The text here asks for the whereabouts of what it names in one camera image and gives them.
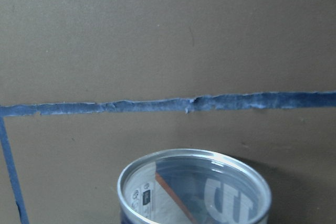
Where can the clear plastic tennis ball can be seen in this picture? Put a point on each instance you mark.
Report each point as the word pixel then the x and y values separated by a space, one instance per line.
pixel 192 186

